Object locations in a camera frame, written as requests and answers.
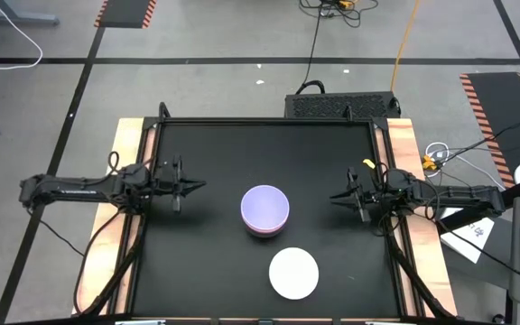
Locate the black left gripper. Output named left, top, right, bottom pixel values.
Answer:
left=154, top=155, right=207, bottom=213

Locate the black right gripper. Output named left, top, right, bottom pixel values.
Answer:
left=330, top=166, right=384, bottom=223

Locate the purple bowl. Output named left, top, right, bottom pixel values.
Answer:
left=240, top=184, right=291, bottom=234

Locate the pink bowl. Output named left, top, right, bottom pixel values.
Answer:
left=241, top=220, right=289, bottom=238

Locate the white bowl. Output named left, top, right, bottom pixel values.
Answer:
left=268, top=246, right=320, bottom=302

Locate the black computer case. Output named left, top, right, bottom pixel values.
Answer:
left=284, top=91, right=402, bottom=121

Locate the white paper sheet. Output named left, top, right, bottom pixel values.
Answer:
left=440, top=207, right=496, bottom=265

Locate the black hazard-striped floor mat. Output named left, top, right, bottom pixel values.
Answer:
left=460, top=71, right=520, bottom=190
left=94, top=0, right=158, bottom=30

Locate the grey table foot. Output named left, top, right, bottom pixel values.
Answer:
left=0, top=0, right=60, bottom=27

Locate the black metal table frame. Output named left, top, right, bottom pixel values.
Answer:
left=119, top=102, right=423, bottom=325

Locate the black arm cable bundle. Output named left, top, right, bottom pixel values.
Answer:
left=73, top=207, right=146, bottom=316
left=379, top=216, right=458, bottom=320

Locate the white cable coil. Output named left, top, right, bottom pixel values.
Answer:
left=424, top=142, right=507, bottom=190

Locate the thin black cable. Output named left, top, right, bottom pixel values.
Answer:
left=438, top=220, right=520, bottom=290
left=440, top=116, right=520, bottom=162
left=23, top=208, right=86, bottom=258

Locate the black power cable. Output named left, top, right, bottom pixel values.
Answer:
left=294, top=8, right=327, bottom=96

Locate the yellow cable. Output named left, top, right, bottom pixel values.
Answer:
left=390, top=0, right=423, bottom=93

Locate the black cable tangle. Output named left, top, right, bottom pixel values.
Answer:
left=299, top=0, right=379, bottom=29

